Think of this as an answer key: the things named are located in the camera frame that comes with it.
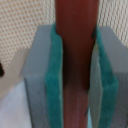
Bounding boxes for grey teal gripper right finger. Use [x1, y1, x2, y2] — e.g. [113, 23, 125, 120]
[87, 27, 128, 128]

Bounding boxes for woven beige placemat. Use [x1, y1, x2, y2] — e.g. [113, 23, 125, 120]
[0, 0, 128, 101]

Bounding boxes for grey teal gripper left finger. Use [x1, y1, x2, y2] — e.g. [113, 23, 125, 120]
[22, 25, 64, 128]

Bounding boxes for brown toy sausage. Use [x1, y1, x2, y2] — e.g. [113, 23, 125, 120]
[55, 0, 99, 128]

